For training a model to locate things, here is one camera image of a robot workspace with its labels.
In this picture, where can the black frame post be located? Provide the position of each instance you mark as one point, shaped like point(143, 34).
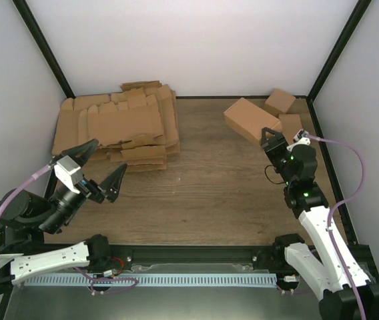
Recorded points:
point(33, 27)
point(345, 35)

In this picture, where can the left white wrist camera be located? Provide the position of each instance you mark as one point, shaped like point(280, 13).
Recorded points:
point(69, 173)

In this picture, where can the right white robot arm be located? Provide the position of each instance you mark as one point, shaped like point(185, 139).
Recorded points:
point(343, 289)

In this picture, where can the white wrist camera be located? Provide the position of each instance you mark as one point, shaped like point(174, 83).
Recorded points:
point(300, 138)
point(69, 173)

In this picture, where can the black frame post left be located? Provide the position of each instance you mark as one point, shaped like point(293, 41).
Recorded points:
point(33, 27)

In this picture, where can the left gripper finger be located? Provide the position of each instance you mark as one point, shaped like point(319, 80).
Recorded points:
point(111, 184)
point(80, 154)

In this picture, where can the stack of flat cardboard blanks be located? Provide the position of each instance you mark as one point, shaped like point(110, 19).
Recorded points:
point(137, 125)

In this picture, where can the light blue slotted cable duct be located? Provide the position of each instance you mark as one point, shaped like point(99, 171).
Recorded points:
point(158, 280)

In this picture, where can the cardboard box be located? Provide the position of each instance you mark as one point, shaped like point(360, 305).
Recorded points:
point(248, 120)
point(291, 125)
point(279, 102)

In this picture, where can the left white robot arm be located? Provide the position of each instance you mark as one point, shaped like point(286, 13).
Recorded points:
point(45, 204)

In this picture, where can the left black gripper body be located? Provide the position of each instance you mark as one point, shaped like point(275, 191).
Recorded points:
point(94, 191)

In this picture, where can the black frame post right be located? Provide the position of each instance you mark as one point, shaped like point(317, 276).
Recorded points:
point(345, 35)

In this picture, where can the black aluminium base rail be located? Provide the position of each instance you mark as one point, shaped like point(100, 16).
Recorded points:
point(259, 257)

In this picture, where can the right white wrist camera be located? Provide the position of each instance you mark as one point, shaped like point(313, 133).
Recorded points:
point(300, 138)

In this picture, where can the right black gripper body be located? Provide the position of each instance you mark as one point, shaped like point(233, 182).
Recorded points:
point(275, 157)

